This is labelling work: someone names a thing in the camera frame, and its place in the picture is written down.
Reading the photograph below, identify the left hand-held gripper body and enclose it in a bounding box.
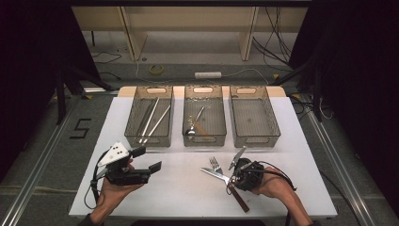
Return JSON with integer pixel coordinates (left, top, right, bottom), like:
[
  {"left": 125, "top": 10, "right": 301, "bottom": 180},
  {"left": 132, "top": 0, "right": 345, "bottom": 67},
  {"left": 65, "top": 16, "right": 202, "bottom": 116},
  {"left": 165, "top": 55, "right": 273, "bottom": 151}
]
[{"left": 97, "top": 141, "right": 152, "bottom": 186}]

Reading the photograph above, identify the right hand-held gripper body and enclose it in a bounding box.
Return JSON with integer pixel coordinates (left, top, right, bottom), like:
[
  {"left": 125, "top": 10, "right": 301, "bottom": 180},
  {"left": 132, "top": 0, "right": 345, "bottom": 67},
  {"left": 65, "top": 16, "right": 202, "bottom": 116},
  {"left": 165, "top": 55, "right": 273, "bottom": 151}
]
[{"left": 228, "top": 146, "right": 265, "bottom": 192}]

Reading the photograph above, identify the knife with wooden handle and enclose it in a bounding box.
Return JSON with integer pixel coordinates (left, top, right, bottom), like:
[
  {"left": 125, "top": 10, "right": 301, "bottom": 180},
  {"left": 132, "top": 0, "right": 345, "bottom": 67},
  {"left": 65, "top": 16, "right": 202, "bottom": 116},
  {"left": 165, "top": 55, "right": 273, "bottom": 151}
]
[{"left": 199, "top": 167, "right": 251, "bottom": 214}]

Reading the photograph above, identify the translucent grey plastic bin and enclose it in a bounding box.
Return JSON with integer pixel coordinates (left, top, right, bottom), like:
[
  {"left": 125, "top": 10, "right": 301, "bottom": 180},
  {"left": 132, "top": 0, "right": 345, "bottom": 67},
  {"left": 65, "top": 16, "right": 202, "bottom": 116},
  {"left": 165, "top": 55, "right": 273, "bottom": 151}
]
[
  {"left": 228, "top": 85, "right": 281, "bottom": 149},
  {"left": 124, "top": 85, "right": 175, "bottom": 149},
  {"left": 182, "top": 84, "right": 228, "bottom": 148}
]

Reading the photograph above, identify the white chopstick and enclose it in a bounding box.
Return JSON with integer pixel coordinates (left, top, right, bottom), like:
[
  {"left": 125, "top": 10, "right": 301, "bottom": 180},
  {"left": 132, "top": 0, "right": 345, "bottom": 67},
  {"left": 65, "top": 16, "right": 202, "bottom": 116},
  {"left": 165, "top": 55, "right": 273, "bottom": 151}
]
[
  {"left": 140, "top": 97, "right": 161, "bottom": 144},
  {"left": 144, "top": 105, "right": 172, "bottom": 145}
]

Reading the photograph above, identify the metal chopstick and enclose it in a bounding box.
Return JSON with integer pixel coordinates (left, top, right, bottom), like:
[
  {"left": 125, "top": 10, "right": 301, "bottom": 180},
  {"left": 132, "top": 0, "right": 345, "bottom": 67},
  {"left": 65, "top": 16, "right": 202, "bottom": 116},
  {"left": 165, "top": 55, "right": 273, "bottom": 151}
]
[
  {"left": 136, "top": 98, "right": 155, "bottom": 136},
  {"left": 139, "top": 98, "right": 157, "bottom": 136}
]

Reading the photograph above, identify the metal spoon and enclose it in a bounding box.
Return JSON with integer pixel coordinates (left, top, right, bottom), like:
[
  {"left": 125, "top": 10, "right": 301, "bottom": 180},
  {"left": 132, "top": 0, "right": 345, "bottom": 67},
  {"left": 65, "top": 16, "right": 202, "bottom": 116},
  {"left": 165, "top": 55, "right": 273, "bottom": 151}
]
[{"left": 184, "top": 105, "right": 206, "bottom": 137}]

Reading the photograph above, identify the small wooden spoon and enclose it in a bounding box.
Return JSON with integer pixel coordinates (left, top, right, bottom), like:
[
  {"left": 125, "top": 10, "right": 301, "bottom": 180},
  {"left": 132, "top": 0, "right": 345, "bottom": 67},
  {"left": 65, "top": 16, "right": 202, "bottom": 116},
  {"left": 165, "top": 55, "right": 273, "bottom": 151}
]
[{"left": 194, "top": 122, "right": 210, "bottom": 137}]

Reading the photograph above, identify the person's right hand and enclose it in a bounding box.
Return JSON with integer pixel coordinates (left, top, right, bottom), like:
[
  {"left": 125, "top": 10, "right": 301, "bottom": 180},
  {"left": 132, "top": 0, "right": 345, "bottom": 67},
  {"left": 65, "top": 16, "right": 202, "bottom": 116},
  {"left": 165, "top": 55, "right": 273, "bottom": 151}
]
[{"left": 250, "top": 167, "right": 297, "bottom": 205}]

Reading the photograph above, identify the person's left hand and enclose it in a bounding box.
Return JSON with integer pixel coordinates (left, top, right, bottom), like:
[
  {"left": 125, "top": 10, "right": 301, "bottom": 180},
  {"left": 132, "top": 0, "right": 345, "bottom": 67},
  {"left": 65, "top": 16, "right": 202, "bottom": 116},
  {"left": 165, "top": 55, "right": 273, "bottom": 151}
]
[{"left": 89, "top": 158, "right": 144, "bottom": 223}]

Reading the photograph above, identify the metal fork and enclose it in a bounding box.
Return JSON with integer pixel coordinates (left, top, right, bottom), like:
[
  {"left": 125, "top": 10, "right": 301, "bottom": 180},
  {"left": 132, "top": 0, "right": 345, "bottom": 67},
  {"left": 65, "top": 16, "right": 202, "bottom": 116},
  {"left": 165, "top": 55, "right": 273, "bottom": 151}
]
[{"left": 208, "top": 155, "right": 231, "bottom": 182}]

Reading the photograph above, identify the white board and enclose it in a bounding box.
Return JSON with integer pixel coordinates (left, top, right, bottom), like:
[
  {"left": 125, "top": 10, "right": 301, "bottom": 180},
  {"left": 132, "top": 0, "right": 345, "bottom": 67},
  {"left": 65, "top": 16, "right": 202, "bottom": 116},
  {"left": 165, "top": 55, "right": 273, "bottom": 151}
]
[{"left": 69, "top": 95, "right": 339, "bottom": 219}]

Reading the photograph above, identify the black metal stand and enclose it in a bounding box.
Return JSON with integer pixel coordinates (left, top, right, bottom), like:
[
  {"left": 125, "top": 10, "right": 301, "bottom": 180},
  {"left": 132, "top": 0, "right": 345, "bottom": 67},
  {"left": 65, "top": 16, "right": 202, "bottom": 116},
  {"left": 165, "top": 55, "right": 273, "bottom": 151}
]
[
  {"left": 270, "top": 57, "right": 324, "bottom": 122},
  {"left": 55, "top": 64, "right": 115, "bottom": 125}
]

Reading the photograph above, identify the yellow tape roll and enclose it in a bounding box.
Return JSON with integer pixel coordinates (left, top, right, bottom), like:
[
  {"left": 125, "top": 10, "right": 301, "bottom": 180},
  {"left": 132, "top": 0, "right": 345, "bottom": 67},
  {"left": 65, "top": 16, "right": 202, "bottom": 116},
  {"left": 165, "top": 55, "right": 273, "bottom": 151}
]
[{"left": 149, "top": 64, "right": 165, "bottom": 76}]

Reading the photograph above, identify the white power strip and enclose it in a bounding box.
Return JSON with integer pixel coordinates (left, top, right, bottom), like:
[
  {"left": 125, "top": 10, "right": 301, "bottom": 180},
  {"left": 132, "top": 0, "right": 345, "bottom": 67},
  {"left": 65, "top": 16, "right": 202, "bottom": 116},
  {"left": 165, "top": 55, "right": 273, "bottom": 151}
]
[{"left": 194, "top": 71, "right": 223, "bottom": 80}]

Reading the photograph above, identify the black curtain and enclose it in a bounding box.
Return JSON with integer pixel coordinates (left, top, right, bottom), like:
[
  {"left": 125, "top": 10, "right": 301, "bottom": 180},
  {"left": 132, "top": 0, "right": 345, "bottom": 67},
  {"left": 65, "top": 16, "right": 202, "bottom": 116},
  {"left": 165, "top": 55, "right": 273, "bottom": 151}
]
[
  {"left": 0, "top": 0, "right": 103, "bottom": 185},
  {"left": 288, "top": 0, "right": 399, "bottom": 218}
]

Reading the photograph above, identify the light wooden desk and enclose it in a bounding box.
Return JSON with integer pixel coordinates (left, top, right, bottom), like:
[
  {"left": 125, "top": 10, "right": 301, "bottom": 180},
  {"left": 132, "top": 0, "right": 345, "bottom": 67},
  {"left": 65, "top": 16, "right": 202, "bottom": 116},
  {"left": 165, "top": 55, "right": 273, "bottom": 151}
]
[{"left": 72, "top": 6, "right": 309, "bottom": 62}]

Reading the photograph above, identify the right hand-held gripper black cable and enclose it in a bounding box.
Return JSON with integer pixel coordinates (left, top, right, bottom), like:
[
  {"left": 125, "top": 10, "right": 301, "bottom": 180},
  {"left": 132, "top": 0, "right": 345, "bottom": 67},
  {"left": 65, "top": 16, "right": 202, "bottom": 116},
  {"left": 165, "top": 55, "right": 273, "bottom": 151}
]
[{"left": 250, "top": 160, "right": 298, "bottom": 226}]

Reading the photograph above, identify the hand-held gripper black cable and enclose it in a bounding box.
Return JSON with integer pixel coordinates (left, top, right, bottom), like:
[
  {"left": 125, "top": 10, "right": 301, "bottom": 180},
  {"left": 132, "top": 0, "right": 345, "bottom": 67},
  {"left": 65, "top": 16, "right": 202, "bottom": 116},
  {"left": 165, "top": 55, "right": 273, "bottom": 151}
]
[
  {"left": 84, "top": 150, "right": 109, "bottom": 211},
  {"left": 250, "top": 160, "right": 298, "bottom": 226}
]

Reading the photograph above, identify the left hand-held gripper black cable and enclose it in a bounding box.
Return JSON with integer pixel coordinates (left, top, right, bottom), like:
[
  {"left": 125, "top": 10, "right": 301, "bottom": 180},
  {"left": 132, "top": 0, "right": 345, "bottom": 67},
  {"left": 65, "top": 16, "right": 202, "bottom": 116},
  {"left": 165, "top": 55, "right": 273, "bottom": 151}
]
[{"left": 84, "top": 150, "right": 109, "bottom": 211}]

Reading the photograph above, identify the aluminium floor rail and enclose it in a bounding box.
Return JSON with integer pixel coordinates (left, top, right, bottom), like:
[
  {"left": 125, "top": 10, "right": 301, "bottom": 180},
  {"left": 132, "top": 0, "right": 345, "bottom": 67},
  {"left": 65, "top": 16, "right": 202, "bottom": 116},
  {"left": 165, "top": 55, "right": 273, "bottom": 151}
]
[
  {"left": 0, "top": 95, "right": 79, "bottom": 226},
  {"left": 300, "top": 93, "right": 377, "bottom": 226},
  {"left": 83, "top": 87, "right": 120, "bottom": 95}
]

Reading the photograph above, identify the thin black floor cable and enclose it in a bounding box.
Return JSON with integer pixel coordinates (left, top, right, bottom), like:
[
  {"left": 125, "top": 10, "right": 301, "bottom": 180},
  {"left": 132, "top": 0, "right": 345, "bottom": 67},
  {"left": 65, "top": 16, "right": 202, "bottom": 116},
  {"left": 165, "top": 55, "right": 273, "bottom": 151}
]
[
  {"left": 100, "top": 71, "right": 122, "bottom": 81},
  {"left": 93, "top": 51, "right": 122, "bottom": 65}
]

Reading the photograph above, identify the tangle of black white cables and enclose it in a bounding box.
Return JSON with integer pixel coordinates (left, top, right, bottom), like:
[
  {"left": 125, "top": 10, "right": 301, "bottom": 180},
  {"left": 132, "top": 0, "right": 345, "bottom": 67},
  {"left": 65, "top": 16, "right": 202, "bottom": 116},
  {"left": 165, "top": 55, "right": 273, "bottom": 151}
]
[{"left": 290, "top": 93, "right": 334, "bottom": 121}]

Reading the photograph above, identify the thick black floor cable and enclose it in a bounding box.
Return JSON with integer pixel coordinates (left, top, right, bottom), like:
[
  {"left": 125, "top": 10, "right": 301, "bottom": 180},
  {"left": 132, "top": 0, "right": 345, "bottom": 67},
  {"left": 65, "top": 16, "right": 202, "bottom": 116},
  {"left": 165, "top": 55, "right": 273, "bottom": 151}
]
[{"left": 319, "top": 170, "right": 362, "bottom": 226}]

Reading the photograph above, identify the bundle of black cables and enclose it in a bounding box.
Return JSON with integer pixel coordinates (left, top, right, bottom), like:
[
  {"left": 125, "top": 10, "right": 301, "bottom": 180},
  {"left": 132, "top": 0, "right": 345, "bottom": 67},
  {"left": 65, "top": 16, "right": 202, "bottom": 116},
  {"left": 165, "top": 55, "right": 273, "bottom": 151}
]
[{"left": 251, "top": 6, "right": 295, "bottom": 72}]

